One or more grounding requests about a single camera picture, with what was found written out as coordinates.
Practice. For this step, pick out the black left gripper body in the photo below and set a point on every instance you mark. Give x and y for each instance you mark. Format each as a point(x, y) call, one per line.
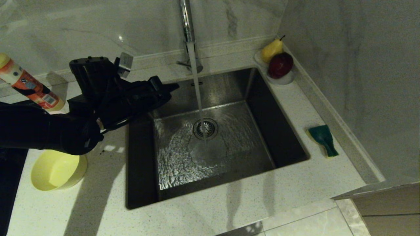
point(131, 101)

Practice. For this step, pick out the stainless steel sink basin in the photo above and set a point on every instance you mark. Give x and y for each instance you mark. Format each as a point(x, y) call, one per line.
point(246, 147)

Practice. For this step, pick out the black induction cooktop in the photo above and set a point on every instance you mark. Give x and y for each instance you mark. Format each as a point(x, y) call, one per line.
point(10, 190)

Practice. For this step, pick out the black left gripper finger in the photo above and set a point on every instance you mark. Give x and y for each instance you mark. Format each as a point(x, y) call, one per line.
point(160, 101)
point(164, 86)

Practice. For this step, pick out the small white dish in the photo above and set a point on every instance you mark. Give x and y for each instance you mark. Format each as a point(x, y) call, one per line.
point(283, 81)

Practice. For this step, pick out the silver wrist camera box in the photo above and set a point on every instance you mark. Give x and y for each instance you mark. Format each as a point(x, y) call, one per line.
point(125, 64)

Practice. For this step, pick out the clear running water stream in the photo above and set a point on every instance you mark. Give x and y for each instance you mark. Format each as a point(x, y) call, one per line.
point(198, 91)

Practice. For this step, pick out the round metal drain strainer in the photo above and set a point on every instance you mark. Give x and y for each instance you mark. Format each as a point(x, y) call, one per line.
point(211, 126)

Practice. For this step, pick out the green and yellow sponge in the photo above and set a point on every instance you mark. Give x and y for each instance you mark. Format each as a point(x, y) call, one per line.
point(323, 137)

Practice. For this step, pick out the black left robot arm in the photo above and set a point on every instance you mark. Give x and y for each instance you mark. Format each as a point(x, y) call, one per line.
point(49, 127)

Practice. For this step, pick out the chrome faucet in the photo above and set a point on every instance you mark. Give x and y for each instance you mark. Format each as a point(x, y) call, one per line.
point(187, 19)

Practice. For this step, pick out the dark red apple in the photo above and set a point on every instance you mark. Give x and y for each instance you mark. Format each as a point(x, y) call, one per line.
point(281, 65)

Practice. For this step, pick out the yellow plastic bowl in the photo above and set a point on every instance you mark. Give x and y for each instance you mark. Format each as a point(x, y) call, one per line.
point(57, 172)

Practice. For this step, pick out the yellow pear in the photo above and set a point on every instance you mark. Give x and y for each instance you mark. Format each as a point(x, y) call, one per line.
point(270, 52)

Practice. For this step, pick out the orange label dish soap bottle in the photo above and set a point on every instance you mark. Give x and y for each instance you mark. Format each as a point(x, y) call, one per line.
point(32, 87)

